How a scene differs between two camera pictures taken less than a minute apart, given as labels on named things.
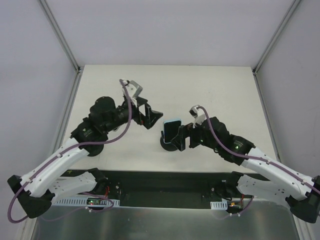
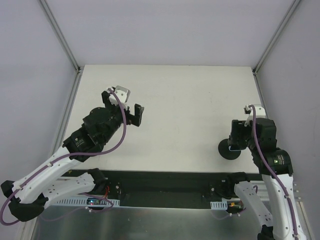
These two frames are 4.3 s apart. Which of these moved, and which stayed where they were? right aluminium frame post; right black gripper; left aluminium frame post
Moved: right black gripper
Stayed: left aluminium frame post; right aluminium frame post
